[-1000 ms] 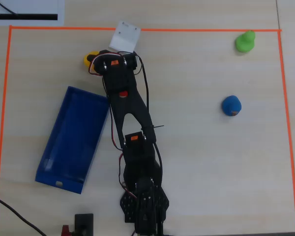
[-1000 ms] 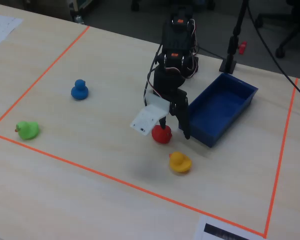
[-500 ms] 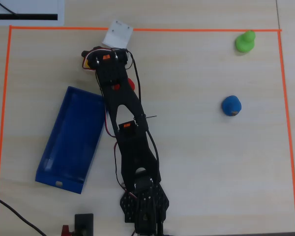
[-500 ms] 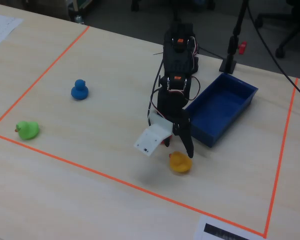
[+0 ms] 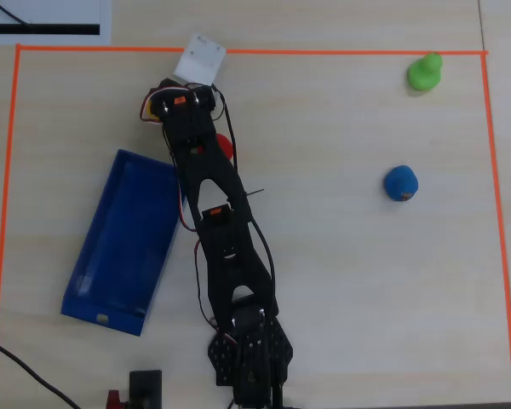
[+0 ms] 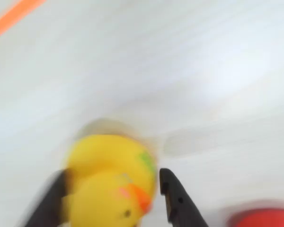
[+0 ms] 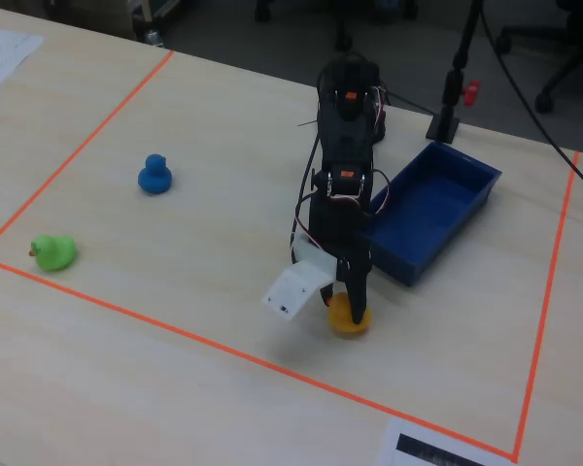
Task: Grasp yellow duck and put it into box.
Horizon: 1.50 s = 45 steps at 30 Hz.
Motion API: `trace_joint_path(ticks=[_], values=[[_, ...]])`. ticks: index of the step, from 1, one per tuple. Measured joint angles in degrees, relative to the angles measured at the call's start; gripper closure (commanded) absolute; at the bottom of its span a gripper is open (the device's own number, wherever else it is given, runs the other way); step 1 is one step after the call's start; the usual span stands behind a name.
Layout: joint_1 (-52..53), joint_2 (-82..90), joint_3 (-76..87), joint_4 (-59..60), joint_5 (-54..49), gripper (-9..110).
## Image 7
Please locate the white printed paper sheet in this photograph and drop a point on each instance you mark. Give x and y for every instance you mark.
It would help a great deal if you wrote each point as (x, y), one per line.
(2, 58)

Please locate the green rubber duck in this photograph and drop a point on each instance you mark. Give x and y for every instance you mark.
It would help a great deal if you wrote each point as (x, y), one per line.
(56, 252)

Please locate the yellow rubber duck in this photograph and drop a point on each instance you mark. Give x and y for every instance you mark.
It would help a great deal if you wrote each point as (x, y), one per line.
(342, 318)

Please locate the white paper with black bar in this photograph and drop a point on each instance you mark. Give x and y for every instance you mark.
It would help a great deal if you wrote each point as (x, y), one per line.
(418, 446)

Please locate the black office chair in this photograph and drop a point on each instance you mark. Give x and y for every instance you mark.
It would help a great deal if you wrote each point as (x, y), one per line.
(571, 53)

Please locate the black camera stand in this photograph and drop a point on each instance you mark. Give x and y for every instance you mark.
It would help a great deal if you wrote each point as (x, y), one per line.
(451, 92)

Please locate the orange tape line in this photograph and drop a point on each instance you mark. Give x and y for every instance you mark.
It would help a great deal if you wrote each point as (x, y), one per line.
(546, 301)
(78, 150)
(199, 337)

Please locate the red clamp knob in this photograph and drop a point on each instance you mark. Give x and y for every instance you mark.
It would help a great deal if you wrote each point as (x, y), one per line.
(472, 92)

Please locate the blue rubber duck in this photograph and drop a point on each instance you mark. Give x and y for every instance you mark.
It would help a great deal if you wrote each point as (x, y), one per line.
(154, 177)

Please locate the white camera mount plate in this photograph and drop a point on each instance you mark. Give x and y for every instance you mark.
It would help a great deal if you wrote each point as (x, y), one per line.
(296, 286)

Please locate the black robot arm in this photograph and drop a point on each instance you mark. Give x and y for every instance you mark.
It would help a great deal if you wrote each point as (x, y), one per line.
(347, 131)

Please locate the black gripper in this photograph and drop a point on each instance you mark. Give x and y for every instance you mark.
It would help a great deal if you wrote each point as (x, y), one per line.
(354, 272)

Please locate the blue plastic box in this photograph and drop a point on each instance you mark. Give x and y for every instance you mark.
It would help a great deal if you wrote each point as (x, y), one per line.
(427, 218)

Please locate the clear plastic bottle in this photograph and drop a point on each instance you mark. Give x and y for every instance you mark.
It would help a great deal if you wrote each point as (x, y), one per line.
(154, 39)

